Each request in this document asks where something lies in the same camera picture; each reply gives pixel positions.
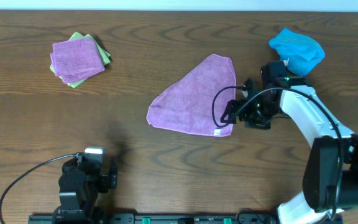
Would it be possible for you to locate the purple microfibre cloth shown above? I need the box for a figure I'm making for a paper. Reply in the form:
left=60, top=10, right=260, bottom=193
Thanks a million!
left=146, top=54, right=237, bottom=137

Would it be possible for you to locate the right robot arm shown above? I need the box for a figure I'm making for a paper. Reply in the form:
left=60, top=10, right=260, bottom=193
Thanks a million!
left=215, top=76, right=358, bottom=223

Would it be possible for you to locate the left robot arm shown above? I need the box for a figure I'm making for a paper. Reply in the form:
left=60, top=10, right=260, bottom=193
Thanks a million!
left=52, top=159, right=117, bottom=223

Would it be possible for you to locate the crumpled blue cloth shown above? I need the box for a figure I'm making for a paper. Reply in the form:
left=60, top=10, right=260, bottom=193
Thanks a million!
left=268, top=28, right=325, bottom=77

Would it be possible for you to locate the folded purple cloth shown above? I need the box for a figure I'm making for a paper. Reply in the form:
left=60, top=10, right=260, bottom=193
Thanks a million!
left=50, top=37, right=106, bottom=85

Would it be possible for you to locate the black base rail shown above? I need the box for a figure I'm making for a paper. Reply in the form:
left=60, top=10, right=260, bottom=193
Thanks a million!
left=28, top=212, right=279, bottom=224

